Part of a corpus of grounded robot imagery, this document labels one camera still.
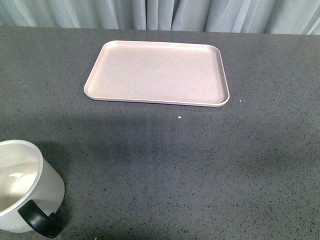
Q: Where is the beige rectangular plastic tray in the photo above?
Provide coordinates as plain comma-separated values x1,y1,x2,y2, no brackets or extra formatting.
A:
83,40,230,107

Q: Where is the white mug with black handle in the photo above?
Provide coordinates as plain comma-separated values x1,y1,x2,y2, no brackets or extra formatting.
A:
0,139,65,239

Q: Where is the white pleated curtain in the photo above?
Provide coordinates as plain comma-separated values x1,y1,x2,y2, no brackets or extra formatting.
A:
0,0,320,35

